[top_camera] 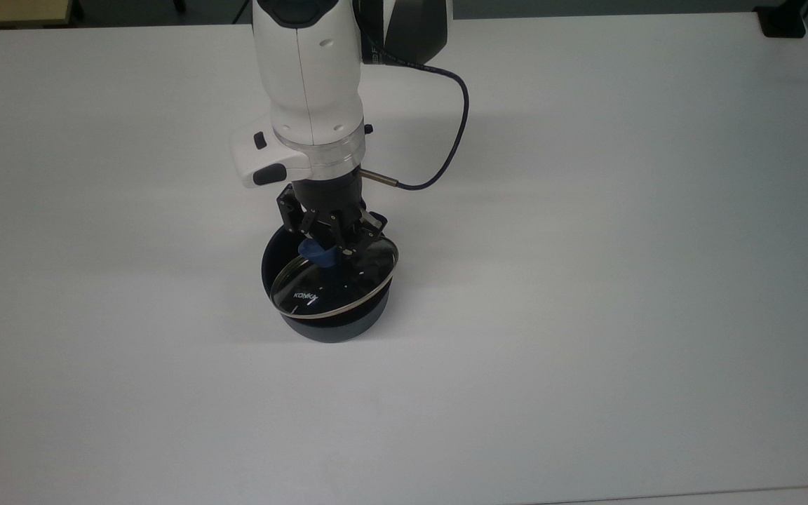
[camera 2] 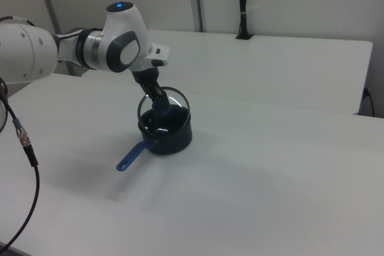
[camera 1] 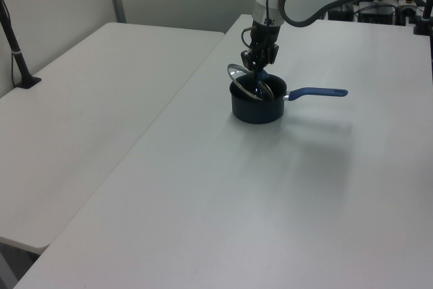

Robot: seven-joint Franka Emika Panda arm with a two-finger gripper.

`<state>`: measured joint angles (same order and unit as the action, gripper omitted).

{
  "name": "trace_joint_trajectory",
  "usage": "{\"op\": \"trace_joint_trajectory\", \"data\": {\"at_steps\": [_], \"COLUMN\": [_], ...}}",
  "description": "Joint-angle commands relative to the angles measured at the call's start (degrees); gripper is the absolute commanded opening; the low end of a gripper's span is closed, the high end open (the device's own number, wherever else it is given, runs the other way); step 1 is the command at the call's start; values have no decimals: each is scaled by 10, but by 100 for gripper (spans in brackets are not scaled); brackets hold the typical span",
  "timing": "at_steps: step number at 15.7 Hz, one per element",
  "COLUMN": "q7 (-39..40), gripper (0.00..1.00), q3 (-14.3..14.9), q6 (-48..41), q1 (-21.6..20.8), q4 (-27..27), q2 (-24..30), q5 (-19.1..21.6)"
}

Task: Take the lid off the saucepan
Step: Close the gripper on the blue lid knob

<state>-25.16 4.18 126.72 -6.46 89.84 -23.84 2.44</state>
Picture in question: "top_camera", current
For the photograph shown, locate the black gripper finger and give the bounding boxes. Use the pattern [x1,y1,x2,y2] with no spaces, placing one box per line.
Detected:
[339,210,387,257]
[277,187,318,243]

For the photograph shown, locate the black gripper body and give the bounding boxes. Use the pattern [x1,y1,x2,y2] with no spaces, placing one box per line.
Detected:
[290,175,368,229]

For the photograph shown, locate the glass lid with blue knob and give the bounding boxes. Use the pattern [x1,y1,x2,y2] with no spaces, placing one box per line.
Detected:
[269,235,400,321]

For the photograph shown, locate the dark blue saucepan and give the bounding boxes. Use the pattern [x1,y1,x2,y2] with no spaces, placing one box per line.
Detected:
[261,223,395,344]

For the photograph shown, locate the brown wooden desk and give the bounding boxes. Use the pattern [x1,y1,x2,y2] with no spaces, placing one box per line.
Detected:
[0,0,76,30]

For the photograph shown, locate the black clamp base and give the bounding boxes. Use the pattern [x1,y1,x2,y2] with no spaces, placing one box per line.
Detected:
[755,0,808,39]

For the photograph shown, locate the thin dark gripper cable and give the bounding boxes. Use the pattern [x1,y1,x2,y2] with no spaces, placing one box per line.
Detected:
[358,49,471,191]

